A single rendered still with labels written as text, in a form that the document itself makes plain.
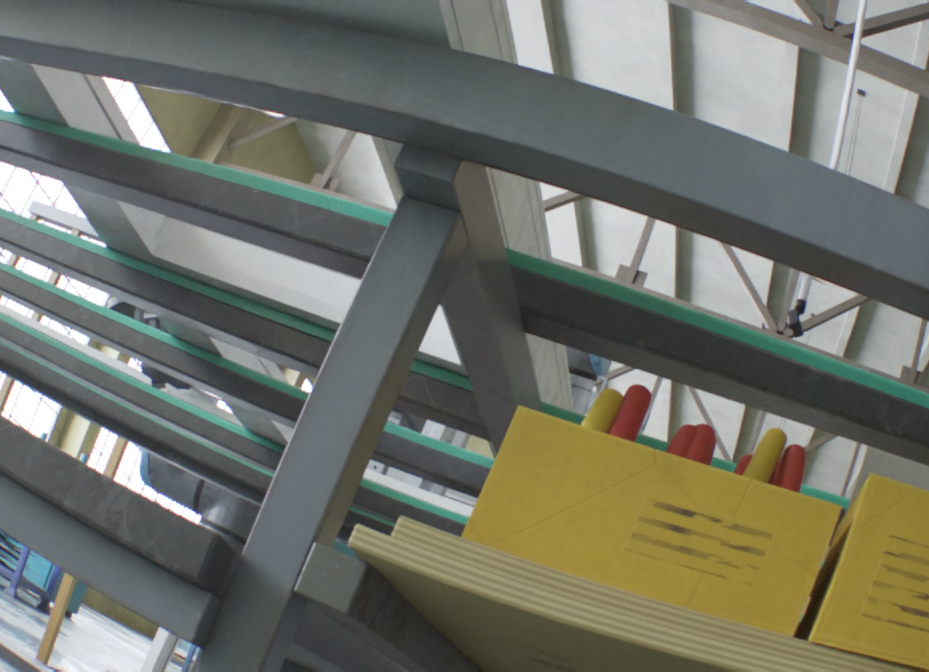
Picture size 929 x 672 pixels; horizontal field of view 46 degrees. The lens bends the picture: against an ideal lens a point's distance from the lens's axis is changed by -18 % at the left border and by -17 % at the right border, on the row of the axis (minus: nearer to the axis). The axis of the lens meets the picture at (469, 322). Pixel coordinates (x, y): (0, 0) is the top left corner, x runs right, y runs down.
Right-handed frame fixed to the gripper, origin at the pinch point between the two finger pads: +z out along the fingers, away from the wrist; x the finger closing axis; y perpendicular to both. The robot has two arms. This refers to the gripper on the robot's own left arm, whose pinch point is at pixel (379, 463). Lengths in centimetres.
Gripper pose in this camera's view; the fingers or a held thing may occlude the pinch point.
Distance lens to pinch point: 203.5
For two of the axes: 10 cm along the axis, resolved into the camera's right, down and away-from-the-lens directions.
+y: 9.2, 3.0, -2.6
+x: 1.2, 4.0, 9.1
